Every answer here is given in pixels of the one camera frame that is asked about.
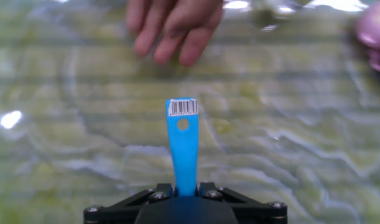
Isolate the person left hand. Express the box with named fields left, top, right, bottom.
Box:
left=126, top=0, right=224, bottom=68

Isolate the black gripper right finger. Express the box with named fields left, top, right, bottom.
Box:
left=197, top=182, right=288, bottom=224

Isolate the pink purple plastic toy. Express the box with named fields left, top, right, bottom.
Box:
left=354, top=1, right=380, bottom=85

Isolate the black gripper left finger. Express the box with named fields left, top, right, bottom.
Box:
left=83, top=182, right=175, bottom=224

